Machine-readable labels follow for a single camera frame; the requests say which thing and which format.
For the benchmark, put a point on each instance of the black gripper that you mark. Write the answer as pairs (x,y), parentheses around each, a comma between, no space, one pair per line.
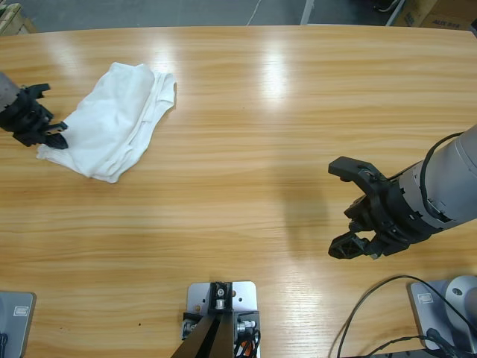
(391,220)
(28,121)

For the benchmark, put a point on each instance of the white T-shirt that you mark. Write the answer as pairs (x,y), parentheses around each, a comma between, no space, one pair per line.
(112,123)

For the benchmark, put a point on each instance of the wooden pallet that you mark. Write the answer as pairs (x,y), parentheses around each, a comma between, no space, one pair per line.
(15,18)

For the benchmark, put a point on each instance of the slanted metal bar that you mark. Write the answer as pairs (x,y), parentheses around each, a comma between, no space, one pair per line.
(396,12)

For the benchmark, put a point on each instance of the dark bystander shoe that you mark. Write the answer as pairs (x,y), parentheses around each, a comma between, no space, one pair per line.
(384,5)

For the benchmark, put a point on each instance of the pale printed cardboard box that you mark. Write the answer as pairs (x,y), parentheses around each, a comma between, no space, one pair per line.
(443,20)

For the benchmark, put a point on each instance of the brown cardboard box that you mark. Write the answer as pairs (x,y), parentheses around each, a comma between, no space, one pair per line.
(425,13)

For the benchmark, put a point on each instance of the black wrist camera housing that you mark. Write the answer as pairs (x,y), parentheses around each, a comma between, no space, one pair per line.
(346,166)
(37,88)

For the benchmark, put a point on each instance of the grey base plate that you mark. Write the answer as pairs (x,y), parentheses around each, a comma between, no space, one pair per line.
(421,317)
(18,335)

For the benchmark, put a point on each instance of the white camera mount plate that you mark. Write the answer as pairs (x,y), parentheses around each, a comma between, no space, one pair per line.
(246,294)

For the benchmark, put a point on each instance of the white upright post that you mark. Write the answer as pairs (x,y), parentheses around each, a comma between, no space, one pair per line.
(306,11)

